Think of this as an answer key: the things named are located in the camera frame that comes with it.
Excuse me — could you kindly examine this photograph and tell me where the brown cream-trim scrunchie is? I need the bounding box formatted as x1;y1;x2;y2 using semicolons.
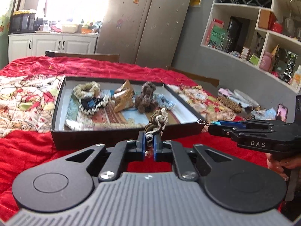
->
144;108;168;143

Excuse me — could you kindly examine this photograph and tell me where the blue knitted scrunchie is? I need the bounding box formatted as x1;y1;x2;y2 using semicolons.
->
154;94;175;110

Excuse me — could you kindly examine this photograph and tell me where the brown paper pyramid packet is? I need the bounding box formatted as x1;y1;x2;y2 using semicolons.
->
114;80;134;94

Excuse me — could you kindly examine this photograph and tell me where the person's right hand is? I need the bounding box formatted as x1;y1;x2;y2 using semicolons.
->
266;153;296;181

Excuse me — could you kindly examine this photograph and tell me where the brown beaded coaster mat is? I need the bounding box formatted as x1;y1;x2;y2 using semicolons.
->
217;96;242;113

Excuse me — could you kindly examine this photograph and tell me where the white plate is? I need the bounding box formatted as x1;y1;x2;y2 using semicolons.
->
234;89;260;108

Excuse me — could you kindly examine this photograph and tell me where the colourful book in box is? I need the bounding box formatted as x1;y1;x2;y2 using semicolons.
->
65;89;180;131

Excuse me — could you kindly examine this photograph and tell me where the pink smartphone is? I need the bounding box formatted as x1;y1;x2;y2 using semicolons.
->
275;104;288;122

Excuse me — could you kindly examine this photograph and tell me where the black white-trim scrunchie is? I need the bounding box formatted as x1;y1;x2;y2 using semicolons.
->
79;95;109;115

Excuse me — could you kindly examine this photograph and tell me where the black shallow cardboard box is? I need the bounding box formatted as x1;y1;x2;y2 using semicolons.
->
50;76;204;150

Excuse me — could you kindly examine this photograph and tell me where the blue binder clip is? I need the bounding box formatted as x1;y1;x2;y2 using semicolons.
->
86;97;96;109

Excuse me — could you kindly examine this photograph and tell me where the cream braided scrunchie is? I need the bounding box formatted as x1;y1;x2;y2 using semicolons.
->
73;81;100;99

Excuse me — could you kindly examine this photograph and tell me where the dark wooden chair back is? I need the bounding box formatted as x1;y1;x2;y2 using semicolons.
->
45;50;119;63

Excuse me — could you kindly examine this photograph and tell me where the silver double-door refrigerator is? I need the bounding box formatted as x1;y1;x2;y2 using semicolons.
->
95;0;190;68

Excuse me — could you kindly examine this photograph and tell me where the white storage container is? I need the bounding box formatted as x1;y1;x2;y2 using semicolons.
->
61;24;79;34

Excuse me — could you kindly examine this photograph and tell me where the white mug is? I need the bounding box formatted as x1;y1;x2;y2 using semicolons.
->
38;24;50;32

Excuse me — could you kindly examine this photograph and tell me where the white kitchen cabinet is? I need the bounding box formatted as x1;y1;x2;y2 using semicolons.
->
8;32;97;62

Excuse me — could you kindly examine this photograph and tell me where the black microwave oven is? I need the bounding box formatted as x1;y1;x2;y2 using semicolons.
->
9;13;36;34

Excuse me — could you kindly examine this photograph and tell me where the white wall shelf unit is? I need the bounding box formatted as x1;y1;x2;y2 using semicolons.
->
201;0;300;92

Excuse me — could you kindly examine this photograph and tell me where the yellow wall sign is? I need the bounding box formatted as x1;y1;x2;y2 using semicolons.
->
189;0;202;7

